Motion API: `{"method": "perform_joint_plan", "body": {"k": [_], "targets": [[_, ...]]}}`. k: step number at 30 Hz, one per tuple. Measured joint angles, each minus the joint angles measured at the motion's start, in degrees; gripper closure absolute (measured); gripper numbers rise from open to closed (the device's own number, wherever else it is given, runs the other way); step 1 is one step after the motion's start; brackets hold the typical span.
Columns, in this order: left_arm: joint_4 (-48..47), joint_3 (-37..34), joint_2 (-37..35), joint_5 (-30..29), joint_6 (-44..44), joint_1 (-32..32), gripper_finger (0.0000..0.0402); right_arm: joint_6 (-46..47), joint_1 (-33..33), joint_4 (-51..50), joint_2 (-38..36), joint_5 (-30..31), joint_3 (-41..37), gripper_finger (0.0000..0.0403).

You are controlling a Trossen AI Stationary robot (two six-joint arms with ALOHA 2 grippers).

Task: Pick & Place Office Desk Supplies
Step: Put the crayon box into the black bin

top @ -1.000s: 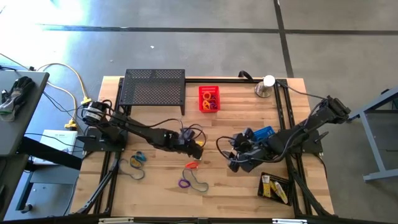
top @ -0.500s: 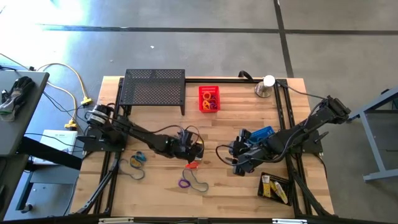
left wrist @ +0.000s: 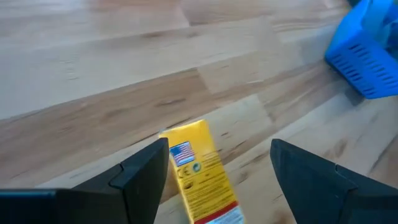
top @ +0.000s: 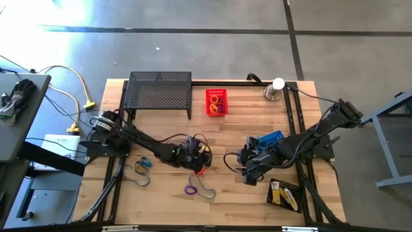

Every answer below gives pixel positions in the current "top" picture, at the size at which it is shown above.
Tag black aluminium table frame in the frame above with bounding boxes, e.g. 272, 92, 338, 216
76, 79, 348, 232

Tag cream cable with yellow plug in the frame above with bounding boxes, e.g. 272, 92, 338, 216
48, 84, 81, 135
37, 64, 97, 110

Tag blue metal table frame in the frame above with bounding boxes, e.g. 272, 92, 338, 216
355, 89, 412, 189

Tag white box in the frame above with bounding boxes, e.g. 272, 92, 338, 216
33, 133, 81, 171

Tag small blue rubber band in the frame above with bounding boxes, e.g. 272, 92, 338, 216
138, 156, 153, 169

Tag tan rubber band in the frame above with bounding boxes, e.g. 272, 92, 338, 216
133, 161, 147, 175

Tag black strap loop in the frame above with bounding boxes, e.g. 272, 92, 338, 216
246, 72, 263, 86

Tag black plastic basket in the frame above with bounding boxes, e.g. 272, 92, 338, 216
266, 177, 305, 214

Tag blue plastic basket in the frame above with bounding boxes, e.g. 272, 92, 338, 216
247, 130, 286, 152

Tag black and grey work gloves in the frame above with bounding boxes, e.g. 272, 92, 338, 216
0, 79, 37, 126

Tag silver aluminium extrusion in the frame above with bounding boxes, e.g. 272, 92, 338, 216
102, 225, 140, 232
281, 226, 320, 232

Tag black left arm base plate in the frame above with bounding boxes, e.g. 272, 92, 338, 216
79, 139, 132, 159

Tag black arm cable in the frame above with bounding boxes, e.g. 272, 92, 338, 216
285, 82, 339, 104

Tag grey side table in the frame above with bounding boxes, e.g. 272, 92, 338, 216
0, 72, 52, 164

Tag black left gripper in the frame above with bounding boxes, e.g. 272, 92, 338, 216
173, 138, 214, 177

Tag table lamp with white bulb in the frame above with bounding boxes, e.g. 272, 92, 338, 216
263, 77, 286, 102

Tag red plastic basket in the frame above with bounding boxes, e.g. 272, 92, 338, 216
205, 88, 229, 117

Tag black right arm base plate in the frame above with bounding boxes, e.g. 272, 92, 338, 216
287, 133, 336, 160

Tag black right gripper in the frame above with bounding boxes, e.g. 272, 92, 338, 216
236, 141, 270, 187

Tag black perforated metal shelf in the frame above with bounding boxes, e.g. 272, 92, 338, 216
123, 71, 193, 121

